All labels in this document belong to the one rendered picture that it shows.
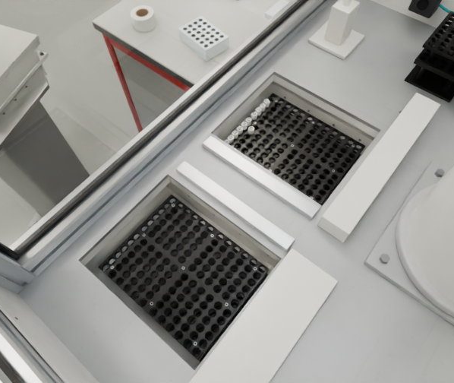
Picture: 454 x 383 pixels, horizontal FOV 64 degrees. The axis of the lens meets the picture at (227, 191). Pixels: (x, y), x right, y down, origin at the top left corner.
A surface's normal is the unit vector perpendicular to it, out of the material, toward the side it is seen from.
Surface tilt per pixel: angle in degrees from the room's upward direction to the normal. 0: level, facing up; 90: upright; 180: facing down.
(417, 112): 0
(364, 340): 0
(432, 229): 90
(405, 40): 0
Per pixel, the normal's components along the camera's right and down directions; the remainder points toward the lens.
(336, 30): -0.63, 0.69
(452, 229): -0.99, 0.15
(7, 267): 0.77, 0.55
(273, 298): -0.02, -0.48
